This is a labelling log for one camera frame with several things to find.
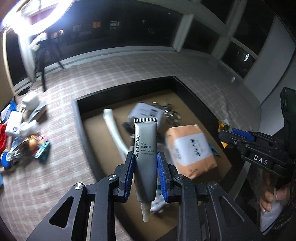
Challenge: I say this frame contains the orange white tissue pack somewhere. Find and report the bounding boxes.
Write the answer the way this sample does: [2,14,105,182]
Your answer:
[166,125,217,179]

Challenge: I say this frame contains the grey Anew cream tube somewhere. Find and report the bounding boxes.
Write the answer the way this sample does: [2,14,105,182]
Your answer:
[134,118,158,222]

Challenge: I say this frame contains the metal keyring clips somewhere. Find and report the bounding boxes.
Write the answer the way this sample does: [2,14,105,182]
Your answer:
[152,101,182,126]

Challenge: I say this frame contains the white shoehorn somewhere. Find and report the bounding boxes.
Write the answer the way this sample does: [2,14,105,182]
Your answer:
[103,108,129,162]

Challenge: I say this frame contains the grey clear card box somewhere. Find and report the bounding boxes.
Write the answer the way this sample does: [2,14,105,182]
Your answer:
[127,102,164,127]

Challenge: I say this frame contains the orange head toy figure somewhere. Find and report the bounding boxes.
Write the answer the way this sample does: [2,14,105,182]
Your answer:
[28,135,46,154]

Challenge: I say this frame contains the blue round lid container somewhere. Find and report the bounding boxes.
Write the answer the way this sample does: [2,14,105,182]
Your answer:
[1,151,12,170]

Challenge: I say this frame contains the person's hand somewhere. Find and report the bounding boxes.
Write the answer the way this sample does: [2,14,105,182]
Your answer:
[259,171,290,213]

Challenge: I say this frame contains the black storage box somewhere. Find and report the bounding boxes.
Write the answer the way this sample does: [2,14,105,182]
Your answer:
[72,75,246,241]

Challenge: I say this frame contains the white crumpled plastic bag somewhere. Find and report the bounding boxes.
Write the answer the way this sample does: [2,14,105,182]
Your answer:
[18,120,41,139]

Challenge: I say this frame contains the white power adapter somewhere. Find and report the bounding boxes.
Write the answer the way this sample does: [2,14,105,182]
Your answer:
[20,91,40,111]

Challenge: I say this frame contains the grey plastic mailer bag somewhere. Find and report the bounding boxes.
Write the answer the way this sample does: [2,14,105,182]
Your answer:
[27,101,47,123]

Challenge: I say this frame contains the white tissue packet blue logo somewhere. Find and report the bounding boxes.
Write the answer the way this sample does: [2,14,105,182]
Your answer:
[5,111,23,137]

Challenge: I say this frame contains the red fabric bag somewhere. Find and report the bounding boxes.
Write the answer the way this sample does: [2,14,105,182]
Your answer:
[0,124,7,155]

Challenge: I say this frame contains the ring light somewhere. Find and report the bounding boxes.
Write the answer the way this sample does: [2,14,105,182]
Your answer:
[1,0,74,36]

